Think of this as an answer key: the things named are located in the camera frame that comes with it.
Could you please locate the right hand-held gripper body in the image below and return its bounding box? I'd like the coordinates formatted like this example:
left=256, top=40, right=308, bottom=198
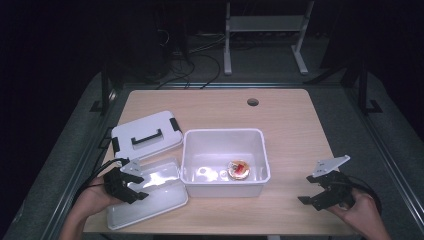
left=311, top=154, right=356, bottom=212

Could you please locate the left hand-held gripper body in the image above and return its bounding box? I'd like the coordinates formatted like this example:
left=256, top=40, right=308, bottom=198
left=102, top=158, right=145, bottom=203

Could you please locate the round snack cup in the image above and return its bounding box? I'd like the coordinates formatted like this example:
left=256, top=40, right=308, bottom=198
left=227, top=160, right=251, bottom=181

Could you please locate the white plastic storage box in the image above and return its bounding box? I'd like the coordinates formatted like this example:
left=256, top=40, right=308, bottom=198
left=179, top=128, right=272, bottom=198

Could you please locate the person's left hand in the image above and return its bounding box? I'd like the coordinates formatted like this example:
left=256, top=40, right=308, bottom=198
left=79, top=175, right=125, bottom=218

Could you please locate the person's right hand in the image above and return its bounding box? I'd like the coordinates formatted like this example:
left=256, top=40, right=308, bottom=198
left=327, top=190, right=380, bottom=232

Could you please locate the white storage box lid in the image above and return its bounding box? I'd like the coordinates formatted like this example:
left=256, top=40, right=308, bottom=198
left=110, top=110, right=185, bottom=161

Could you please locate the black metal stand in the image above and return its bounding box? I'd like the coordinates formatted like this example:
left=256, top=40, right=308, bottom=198
left=89, top=62, right=118, bottom=116
left=357, top=64, right=384, bottom=116

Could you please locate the white metal stand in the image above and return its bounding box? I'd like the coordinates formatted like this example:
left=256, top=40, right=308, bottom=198
left=223, top=0, right=316, bottom=76

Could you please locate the left hand-held gripper cable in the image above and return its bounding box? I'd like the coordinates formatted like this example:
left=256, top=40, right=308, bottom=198
left=71, top=157, right=131, bottom=206

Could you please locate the hand-held gripper cable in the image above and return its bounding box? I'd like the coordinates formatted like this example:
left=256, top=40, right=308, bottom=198
left=71, top=157, right=131, bottom=206
left=346, top=174, right=384, bottom=215

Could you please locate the right hand-held gripper cable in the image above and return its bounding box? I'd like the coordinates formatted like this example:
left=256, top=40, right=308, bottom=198
left=346, top=174, right=384, bottom=215

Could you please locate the black floor cable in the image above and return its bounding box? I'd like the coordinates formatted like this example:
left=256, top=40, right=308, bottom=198
left=155, top=52, right=223, bottom=91

